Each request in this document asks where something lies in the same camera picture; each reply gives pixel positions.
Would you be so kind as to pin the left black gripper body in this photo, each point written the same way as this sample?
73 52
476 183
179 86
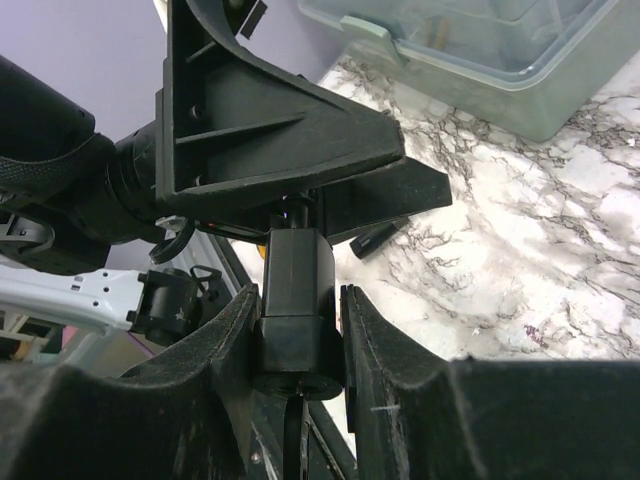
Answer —
69 193

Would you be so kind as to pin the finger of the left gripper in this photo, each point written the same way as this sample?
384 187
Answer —
234 131
353 205

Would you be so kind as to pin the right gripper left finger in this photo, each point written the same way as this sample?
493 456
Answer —
184 414

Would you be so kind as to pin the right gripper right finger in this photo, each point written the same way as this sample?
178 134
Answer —
417 416

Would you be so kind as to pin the black padlock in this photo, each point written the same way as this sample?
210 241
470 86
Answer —
296 347

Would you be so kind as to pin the black head key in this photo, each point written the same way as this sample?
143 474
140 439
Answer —
297 425

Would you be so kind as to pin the black socket tool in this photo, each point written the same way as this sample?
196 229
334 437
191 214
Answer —
366 243

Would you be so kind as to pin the green translucent plastic toolbox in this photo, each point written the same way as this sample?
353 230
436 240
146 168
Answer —
525 66

